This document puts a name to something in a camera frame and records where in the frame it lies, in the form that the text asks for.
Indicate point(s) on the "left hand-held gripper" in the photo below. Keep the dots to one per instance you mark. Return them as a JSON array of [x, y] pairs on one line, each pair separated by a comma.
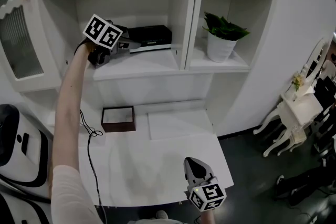
[[102, 34]]

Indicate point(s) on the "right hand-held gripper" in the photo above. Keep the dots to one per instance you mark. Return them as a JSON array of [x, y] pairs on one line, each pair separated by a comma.
[[207, 195]]

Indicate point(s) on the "dark green rectangular box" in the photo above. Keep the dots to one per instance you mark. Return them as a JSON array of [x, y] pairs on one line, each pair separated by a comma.
[[152, 34]]

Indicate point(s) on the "white shelving unit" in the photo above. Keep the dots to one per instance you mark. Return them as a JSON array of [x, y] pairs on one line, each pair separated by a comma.
[[136, 65]]

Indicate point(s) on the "person's left forearm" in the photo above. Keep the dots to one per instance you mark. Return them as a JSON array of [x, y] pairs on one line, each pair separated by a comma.
[[68, 112]]

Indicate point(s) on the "person's right forearm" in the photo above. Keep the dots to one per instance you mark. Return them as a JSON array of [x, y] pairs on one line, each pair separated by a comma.
[[208, 217]]

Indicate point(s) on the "white desk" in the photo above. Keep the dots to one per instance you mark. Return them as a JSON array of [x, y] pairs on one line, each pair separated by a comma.
[[157, 165]]

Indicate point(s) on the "person's right white shoe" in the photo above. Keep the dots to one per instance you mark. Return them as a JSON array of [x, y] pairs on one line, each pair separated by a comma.
[[162, 214]]

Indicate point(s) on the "brown wooden box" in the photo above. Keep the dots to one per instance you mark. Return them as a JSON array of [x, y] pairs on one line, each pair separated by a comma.
[[118, 127]]

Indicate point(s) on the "green plant in white pot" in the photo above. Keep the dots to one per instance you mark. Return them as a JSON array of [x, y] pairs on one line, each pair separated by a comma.
[[220, 48]]

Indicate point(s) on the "white ribbed glass cabinet door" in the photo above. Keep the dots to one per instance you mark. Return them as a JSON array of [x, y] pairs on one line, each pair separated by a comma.
[[23, 55]]

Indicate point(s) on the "white carved vanity table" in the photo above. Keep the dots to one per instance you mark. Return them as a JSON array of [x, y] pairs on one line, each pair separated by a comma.
[[299, 112]]

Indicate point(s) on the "person's white t-shirt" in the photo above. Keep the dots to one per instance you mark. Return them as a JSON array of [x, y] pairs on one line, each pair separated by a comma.
[[71, 196]]

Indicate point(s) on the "yellow flower bouquet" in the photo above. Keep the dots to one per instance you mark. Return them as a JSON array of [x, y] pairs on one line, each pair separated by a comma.
[[298, 81]]

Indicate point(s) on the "white oval vanity mirror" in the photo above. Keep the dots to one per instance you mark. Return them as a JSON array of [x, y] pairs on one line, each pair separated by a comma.
[[319, 60]]

